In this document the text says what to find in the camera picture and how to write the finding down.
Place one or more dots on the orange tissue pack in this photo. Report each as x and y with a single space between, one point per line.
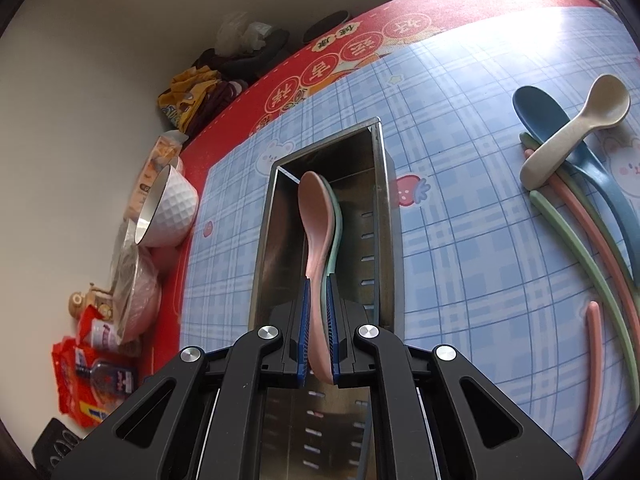
160 152

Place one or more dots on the red snack packet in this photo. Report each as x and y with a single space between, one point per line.
67 385

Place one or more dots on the clear plastic bag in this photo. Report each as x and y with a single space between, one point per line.
240 32

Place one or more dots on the plastic wrapped white bowl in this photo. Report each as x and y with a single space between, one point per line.
125 250

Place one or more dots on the plastic wrapped pink bowl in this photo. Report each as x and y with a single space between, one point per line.
140 300

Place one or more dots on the green chopstick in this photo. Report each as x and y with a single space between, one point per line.
524 138
542 201

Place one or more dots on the stainless steel utensil tray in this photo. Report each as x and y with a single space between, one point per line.
365 195

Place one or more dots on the blue plaid table mat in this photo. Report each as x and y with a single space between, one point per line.
475 260

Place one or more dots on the white textured soup bowl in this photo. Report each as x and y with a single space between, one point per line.
172 210

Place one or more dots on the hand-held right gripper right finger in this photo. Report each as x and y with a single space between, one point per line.
332 330

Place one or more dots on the yellow and maroon clothes pile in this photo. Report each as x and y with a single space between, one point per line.
195 90

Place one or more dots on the dark embossed object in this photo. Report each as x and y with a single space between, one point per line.
52 447

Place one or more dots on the black trash bin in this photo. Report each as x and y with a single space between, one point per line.
325 25

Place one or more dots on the beige spoon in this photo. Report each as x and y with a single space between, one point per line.
607 100

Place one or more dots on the red printed tablecloth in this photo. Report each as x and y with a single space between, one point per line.
400 25

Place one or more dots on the small clear liquor bottle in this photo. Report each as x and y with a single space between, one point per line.
107 377

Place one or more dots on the green spoon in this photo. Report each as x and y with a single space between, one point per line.
336 230

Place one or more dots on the beige cartoon water bottle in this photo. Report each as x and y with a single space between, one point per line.
82 302

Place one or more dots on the white pouch packet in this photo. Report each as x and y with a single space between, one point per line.
102 335

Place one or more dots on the pink chopstick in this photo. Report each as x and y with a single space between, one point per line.
600 242
591 360

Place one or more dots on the dark blue spoon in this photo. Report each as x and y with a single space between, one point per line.
540 110

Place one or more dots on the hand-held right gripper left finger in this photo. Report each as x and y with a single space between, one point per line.
301 330

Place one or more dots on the pink spoon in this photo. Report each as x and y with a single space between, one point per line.
316 240

